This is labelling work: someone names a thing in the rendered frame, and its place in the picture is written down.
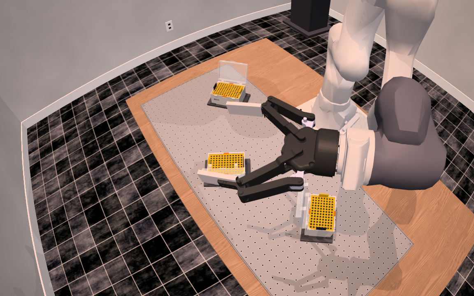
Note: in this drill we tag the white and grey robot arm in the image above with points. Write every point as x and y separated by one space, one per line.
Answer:
401 148

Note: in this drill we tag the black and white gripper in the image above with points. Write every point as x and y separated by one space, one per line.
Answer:
305 150

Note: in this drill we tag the yellow pipette tip rack plate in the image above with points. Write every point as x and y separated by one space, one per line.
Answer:
228 90

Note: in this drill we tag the yellow tip rack insert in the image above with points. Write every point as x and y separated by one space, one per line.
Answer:
226 160
322 212

